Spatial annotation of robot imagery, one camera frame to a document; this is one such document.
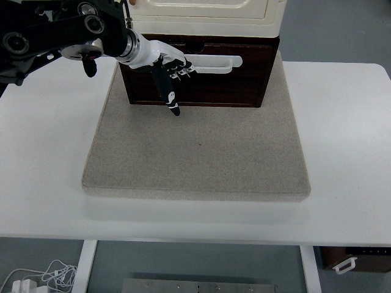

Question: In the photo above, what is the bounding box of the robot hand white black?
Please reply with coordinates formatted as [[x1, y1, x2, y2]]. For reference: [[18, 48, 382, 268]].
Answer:
[[127, 34, 197, 118]]

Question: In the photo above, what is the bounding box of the grey metal plate with screws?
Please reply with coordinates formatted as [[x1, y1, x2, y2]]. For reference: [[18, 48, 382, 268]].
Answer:
[[121, 278, 277, 293]]

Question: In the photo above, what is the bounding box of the dark brown drawer housing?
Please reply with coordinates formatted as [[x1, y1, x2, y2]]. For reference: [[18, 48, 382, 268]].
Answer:
[[117, 32, 281, 109]]

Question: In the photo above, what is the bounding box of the white power adapter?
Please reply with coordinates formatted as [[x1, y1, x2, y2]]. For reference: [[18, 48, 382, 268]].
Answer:
[[11, 279, 39, 293]]

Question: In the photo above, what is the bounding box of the spare brown drawer white handle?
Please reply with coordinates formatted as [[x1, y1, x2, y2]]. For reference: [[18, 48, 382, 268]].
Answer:
[[320, 246, 391, 275]]

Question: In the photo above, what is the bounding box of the black table control panel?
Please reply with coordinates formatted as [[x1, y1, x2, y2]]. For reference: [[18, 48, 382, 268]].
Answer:
[[345, 247, 391, 256]]

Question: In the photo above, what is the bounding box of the white cable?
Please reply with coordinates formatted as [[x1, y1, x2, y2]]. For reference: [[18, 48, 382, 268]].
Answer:
[[0, 259, 78, 293]]

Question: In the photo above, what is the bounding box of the beige felt pad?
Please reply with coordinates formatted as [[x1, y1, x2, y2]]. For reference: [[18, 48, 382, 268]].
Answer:
[[81, 50, 312, 204]]

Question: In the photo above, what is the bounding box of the white table leg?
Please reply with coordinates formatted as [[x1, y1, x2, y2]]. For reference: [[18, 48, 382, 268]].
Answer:
[[72, 240, 98, 293], [299, 245, 322, 293]]

